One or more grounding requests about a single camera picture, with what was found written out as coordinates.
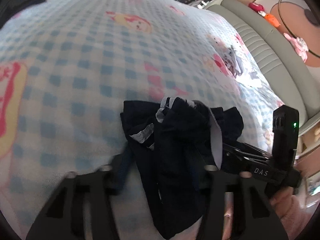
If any pink fuzzy sleeve forearm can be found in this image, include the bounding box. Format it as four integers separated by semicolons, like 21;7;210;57
280;196;312;239

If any red plush toy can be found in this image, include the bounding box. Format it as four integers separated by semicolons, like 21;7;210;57
248;2;266;17

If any checkered cartoon bed blanket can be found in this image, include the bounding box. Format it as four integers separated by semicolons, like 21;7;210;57
1;0;282;239

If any right hand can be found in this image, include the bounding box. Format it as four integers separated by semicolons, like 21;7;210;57
270;187;302;219

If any navy striped garment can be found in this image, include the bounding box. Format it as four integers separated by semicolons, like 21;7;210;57
120;97;244;239

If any pink plush toy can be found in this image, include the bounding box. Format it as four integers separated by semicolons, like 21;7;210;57
283;33;309;63

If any orange plush toy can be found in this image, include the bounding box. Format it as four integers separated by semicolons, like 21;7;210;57
264;14;280;28

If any black hoop on wall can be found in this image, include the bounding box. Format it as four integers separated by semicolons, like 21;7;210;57
277;0;319;59

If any grey padded headboard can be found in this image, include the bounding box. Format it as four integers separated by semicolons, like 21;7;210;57
206;0;319;135

